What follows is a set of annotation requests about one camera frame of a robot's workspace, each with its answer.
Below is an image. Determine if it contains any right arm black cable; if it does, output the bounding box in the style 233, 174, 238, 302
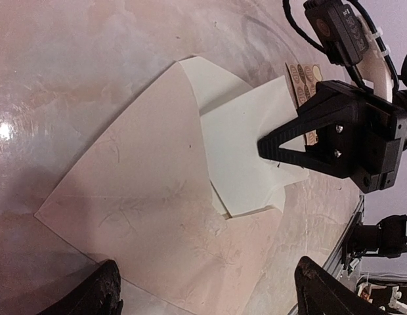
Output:
282, 0, 407, 96

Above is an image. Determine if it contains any beige lined letter paper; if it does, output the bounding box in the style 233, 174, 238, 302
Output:
180, 56, 309, 217

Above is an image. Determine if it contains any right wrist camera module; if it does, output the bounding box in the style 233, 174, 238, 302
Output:
303, 1, 369, 67

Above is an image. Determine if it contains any round sticker seal sheet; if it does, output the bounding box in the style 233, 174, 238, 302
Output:
284, 62, 324, 155

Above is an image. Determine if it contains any translucent pink envelope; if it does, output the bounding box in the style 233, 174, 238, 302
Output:
36, 63, 282, 314

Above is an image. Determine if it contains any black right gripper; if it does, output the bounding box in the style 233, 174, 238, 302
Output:
257, 81, 406, 193

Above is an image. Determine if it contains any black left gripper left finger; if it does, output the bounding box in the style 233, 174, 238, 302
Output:
40, 259, 123, 315

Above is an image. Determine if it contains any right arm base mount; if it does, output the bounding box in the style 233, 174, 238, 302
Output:
347, 215, 407, 261

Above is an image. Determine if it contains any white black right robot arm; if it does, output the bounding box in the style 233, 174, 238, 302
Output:
257, 80, 407, 194

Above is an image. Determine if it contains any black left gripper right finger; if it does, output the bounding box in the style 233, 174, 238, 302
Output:
294, 256, 397, 314

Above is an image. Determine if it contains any front aluminium frame rail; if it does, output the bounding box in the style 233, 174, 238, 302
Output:
323, 195, 364, 279

